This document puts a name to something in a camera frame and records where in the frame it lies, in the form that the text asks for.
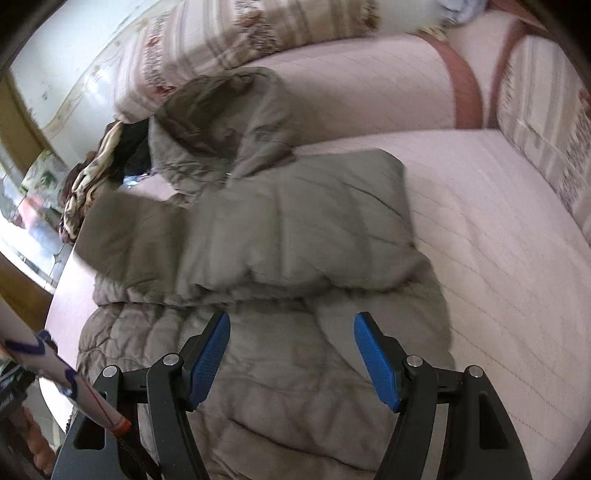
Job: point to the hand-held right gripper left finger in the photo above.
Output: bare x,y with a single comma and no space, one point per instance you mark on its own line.
210,362

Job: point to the striped floral pillow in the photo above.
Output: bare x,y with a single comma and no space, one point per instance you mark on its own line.
207,41

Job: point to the grey quilt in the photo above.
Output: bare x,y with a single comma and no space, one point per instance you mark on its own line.
277,230

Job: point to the white printed tube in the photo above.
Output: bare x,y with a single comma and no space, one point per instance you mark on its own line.
55,360

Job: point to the light blue cloth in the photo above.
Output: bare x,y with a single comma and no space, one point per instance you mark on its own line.
457,9

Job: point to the black clothes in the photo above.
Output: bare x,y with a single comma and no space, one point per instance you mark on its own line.
136,157

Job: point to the blue plastic bag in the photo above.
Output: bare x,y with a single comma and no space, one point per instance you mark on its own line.
133,181

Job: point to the pink quilted bed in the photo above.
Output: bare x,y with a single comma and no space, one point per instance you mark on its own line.
485,230

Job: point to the striped floral side cushion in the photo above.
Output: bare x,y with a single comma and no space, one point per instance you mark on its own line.
545,115

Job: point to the beige floral blanket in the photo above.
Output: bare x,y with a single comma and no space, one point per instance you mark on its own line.
87,180

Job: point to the pink bolster cushion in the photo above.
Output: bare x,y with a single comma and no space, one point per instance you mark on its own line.
369,83

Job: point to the floral picture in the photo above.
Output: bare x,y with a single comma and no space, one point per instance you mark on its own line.
44,180

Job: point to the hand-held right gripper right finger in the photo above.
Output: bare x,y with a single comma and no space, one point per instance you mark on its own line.
376,364

